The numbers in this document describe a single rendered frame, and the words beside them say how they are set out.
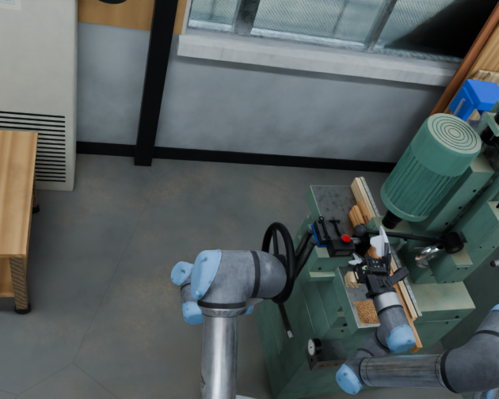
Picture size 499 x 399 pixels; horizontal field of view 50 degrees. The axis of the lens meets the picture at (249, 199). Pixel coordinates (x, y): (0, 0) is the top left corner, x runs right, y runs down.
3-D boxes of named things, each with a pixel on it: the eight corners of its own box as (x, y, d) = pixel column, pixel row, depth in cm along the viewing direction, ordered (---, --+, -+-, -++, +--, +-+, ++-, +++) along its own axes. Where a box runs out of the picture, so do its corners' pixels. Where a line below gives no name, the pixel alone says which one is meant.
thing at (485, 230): (460, 229, 176) (486, 200, 165) (483, 229, 179) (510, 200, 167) (472, 251, 171) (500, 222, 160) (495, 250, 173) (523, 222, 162)
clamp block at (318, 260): (299, 237, 193) (306, 222, 187) (333, 237, 198) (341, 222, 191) (309, 273, 185) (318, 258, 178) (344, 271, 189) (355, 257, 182)
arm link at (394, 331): (383, 355, 147) (398, 343, 141) (371, 319, 153) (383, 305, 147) (408, 354, 149) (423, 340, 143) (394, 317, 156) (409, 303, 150)
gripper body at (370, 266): (364, 252, 156) (378, 290, 149) (387, 254, 160) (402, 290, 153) (350, 267, 161) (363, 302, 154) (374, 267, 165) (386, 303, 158)
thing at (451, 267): (427, 261, 189) (444, 242, 180) (443, 261, 191) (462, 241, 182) (437, 285, 183) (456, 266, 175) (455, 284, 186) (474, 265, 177)
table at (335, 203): (282, 194, 209) (286, 184, 205) (352, 195, 219) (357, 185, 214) (325, 339, 173) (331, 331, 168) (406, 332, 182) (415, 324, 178)
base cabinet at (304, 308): (253, 311, 270) (297, 227, 218) (356, 305, 288) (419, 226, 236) (272, 401, 243) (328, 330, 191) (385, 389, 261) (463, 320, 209)
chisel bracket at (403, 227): (362, 230, 192) (371, 216, 186) (396, 229, 197) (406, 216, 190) (368, 248, 188) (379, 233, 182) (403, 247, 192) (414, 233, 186)
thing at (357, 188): (350, 185, 213) (355, 177, 210) (354, 185, 214) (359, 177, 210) (405, 324, 177) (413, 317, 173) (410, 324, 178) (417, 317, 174)
